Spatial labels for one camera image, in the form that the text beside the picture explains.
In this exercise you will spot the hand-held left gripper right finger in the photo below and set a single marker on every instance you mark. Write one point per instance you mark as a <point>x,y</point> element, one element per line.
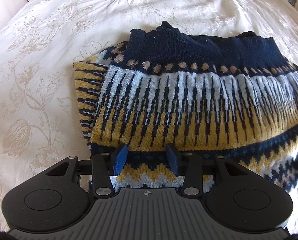
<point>173,158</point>

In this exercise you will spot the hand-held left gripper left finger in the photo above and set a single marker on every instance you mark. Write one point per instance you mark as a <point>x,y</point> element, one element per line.
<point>120,158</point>

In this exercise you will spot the navy yellow patterned knit sweater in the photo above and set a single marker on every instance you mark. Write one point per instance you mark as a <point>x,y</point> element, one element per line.
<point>188,92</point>

